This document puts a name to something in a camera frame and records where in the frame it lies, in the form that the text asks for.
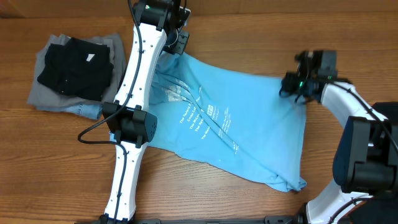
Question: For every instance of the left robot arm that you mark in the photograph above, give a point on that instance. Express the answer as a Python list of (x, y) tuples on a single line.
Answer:
[(158, 27)]

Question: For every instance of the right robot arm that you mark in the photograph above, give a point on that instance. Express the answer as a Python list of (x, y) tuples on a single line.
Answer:
[(365, 162)]

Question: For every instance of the light blue printed t-shirt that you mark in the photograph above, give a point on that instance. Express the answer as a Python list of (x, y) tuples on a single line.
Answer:
[(234, 121)]

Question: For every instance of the folded blue jeans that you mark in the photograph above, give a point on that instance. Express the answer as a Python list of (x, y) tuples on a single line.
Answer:
[(88, 111)]

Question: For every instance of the black garment at right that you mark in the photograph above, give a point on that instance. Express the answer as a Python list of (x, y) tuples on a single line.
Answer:
[(388, 109)]

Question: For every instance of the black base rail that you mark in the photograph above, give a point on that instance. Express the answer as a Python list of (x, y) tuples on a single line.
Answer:
[(266, 220)]

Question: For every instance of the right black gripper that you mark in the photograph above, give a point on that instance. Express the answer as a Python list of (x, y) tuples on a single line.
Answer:
[(290, 83)]

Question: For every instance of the grey folded garment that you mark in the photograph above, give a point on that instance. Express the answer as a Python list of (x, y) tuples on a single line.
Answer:
[(42, 96)]

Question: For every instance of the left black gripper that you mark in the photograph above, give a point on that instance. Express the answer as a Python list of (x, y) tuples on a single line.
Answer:
[(179, 47)]

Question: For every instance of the black folded shirt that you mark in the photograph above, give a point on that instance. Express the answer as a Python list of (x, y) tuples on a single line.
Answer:
[(77, 68)]

